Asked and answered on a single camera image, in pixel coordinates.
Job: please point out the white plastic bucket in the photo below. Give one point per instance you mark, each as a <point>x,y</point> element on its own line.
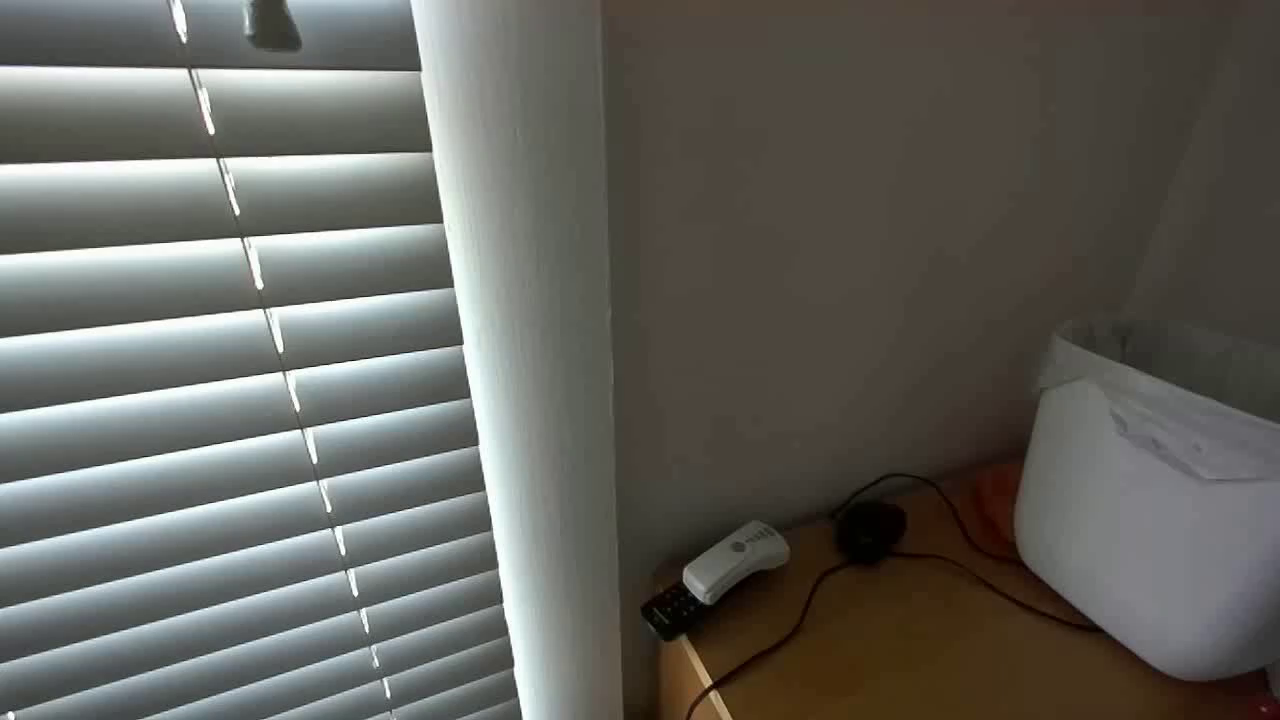
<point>1145,544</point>

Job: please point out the white handheld device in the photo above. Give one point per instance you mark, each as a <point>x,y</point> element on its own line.
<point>733,560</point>

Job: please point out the black remote control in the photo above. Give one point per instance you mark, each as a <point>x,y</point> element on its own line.
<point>669,614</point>

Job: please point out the black round puck device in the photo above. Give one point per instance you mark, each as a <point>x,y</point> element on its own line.
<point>871,529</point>

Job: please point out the orange cloth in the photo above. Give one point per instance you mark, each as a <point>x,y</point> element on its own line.
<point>994,513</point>

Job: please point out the dark blind wand knob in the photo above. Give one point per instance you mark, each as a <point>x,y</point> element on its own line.
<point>269,23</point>

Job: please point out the grey horizontal window blind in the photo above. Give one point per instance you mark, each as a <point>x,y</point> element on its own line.
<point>122,400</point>

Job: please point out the white window frame post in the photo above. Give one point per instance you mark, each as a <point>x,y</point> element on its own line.
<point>535,334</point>

